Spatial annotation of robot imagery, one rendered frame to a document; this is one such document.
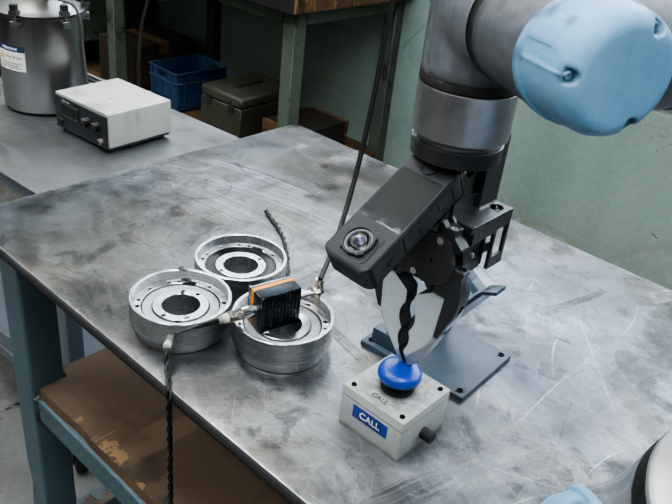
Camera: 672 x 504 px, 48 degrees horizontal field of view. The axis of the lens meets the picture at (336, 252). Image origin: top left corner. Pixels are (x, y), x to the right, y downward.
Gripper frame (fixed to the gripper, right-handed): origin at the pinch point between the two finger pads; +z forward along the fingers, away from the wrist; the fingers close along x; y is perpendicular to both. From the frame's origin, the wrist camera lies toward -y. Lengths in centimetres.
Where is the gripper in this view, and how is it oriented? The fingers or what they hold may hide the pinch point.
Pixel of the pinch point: (403, 353)
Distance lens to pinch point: 67.3
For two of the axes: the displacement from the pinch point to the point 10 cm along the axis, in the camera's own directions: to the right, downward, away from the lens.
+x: -7.3, -4.1, 5.5
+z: -1.0, 8.6, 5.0
